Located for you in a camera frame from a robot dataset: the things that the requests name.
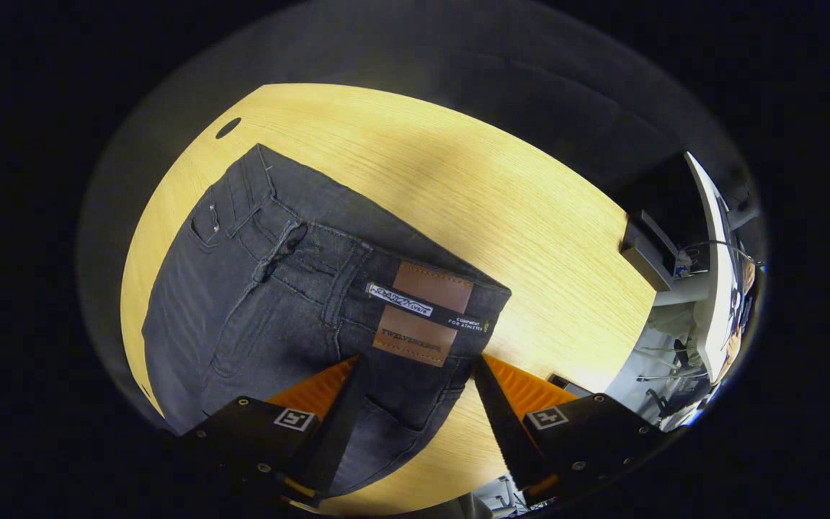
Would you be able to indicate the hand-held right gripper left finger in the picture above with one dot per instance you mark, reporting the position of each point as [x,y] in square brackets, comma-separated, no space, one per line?
[332,440]

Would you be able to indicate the dark denim jeans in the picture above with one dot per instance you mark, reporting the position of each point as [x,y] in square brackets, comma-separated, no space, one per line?
[242,310]

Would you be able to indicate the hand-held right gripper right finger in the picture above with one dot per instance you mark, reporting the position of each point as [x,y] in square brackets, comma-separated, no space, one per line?
[512,447]

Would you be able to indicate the white desk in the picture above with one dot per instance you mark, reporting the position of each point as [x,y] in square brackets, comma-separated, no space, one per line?
[717,288]

